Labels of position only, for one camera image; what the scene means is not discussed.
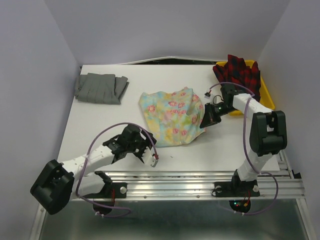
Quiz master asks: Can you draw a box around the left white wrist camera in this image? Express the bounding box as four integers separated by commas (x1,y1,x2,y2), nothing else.
142,148,158,168

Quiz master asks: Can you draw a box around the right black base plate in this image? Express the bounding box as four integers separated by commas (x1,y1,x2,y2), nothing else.
211,181,260,198

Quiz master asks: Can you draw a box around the grey pleated skirt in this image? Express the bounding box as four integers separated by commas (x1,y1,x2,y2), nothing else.
74,73,129,105

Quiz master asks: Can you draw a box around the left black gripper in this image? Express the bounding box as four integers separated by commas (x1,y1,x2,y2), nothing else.
126,128,156,161

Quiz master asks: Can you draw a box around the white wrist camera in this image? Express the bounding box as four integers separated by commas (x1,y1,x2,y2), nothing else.
204,92,211,99
142,148,158,168

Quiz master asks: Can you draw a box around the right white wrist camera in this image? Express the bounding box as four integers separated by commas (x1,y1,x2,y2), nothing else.
204,92,211,99

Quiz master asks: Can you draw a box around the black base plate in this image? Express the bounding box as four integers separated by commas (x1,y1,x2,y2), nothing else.
84,182,127,199
211,181,260,198

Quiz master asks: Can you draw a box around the red black plaid skirt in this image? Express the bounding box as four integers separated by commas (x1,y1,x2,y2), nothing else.
212,54,261,102

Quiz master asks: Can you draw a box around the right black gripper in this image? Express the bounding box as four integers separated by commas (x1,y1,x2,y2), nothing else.
199,101,237,128

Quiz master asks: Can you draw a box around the aluminium rail frame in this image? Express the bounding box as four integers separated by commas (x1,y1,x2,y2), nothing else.
31,142,317,240

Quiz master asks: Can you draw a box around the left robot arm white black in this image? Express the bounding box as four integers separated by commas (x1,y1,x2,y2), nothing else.
30,122,159,218

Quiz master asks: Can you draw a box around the pastel floral skirt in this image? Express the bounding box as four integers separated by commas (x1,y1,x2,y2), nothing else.
139,87,206,148

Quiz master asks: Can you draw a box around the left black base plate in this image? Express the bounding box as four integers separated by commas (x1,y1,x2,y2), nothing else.
84,182,127,199

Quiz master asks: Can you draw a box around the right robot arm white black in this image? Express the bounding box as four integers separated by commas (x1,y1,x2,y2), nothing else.
200,82,287,198

